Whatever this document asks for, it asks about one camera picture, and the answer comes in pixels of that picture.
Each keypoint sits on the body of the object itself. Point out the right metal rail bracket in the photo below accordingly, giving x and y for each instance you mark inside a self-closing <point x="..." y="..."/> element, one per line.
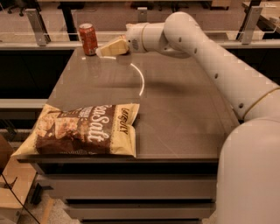
<point x="245" y="35"/>

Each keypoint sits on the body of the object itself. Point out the brown chip bag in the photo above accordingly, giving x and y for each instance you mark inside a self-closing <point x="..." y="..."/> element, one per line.
<point x="105" y="129"/>

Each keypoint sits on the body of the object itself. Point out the red coke can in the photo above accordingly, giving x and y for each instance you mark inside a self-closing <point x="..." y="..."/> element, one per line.
<point x="88" y="38"/>

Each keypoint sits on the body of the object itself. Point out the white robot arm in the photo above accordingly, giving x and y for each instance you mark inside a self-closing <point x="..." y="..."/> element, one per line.
<point x="248" y="182"/>

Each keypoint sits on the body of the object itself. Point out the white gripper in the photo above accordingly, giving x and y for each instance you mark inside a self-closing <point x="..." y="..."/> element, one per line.
<point x="133" y="38"/>

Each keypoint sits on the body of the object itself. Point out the wooden box at left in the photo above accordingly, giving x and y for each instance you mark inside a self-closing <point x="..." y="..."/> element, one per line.
<point x="16" y="180"/>

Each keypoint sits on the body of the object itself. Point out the left metal rail bracket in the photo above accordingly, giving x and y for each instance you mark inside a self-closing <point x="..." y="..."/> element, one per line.
<point x="38" y="27"/>

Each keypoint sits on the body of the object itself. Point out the grey drawer cabinet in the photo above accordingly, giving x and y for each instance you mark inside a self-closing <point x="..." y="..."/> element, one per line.
<point x="131" y="191"/>

